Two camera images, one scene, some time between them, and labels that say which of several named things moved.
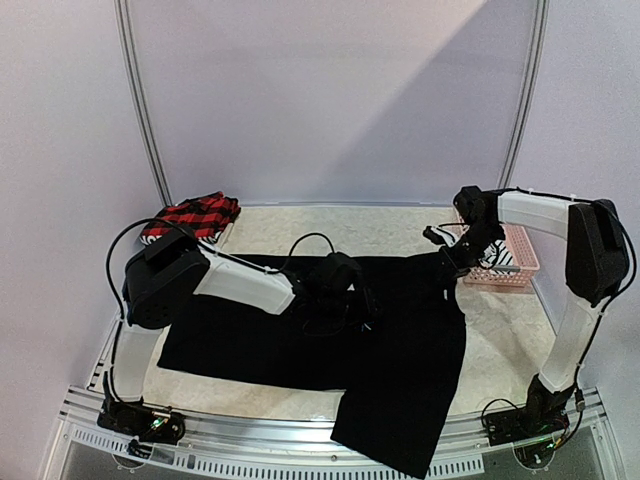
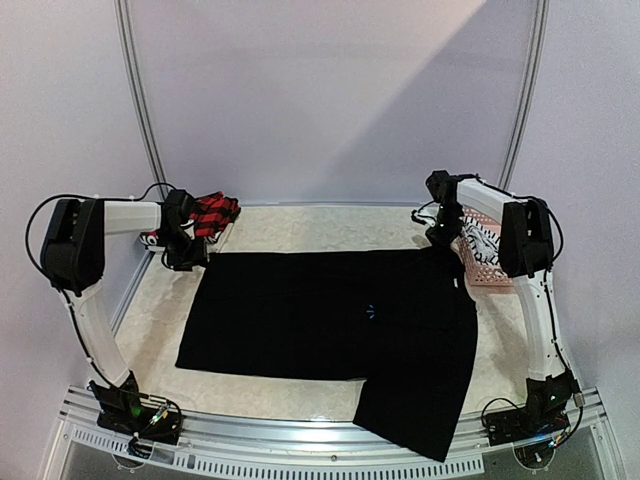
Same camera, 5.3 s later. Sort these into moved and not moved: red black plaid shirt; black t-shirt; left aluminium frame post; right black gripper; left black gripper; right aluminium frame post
Moved: black t-shirt; right black gripper; left black gripper
Not moved: red black plaid shirt; right aluminium frame post; left aluminium frame post
